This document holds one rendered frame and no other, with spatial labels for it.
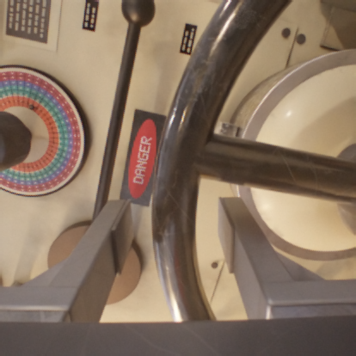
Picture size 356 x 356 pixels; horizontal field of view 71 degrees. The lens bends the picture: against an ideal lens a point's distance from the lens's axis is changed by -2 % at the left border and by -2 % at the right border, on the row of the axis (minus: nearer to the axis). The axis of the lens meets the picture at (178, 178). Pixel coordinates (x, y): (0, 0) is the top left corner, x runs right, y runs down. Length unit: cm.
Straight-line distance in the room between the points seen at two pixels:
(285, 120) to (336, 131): 5
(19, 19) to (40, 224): 28
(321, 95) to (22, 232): 44
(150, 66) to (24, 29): 16
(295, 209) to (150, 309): 31
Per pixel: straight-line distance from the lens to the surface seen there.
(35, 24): 40
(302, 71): 28
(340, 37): 41
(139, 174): 37
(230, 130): 28
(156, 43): 36
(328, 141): 27
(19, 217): 46
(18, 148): 33
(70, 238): 42
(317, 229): 30
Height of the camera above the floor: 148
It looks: 3 degrees down
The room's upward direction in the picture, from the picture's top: 78 degrees counter-clockwise
